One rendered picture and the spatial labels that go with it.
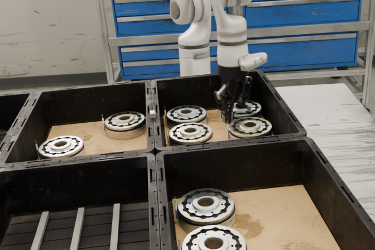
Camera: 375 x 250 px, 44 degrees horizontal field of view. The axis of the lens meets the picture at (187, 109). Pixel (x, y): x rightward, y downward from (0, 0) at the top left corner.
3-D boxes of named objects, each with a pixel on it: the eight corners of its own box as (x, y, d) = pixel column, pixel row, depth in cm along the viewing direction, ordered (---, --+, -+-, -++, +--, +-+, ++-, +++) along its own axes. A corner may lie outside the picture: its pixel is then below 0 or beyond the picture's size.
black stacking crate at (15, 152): (46, 130, 127) (38, 92, 123) (154, 120, 129) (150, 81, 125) (9, 220, 91) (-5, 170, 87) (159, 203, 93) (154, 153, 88)
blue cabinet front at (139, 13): (121, 79, 306) (110, -7, 283) (231, 72, 303) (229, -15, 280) (121, 81, 303) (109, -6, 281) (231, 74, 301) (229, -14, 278)
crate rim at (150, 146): (39, 98, 124) (37, 90, 123) (151, 87, 125) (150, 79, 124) (-4, 179, 87) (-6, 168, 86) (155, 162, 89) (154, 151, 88)
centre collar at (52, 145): (52, 142, 110) (51, 139, 110) (72, 139, 110) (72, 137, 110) (48, 152, 105) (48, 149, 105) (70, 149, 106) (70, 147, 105)
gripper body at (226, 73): (230, 52, 118) (231, 87, 122) (210, 62, 112) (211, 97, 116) (255, 56, 113) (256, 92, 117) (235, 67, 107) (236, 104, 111)
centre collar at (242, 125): (237, 123, 112) (237, 121, 112) (256, 120, 113) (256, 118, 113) (243, 132, 108) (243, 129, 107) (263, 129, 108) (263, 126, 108)
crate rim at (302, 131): (151, 87, 125) (150, 79, 124) (260, 77, 127) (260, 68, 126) (156, 162, 89) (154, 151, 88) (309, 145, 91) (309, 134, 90)
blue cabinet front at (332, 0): (244, 72, 303) (242, -16, 280) (355, 65, 300) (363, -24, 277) (244, 73, 300) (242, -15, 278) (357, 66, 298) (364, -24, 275)
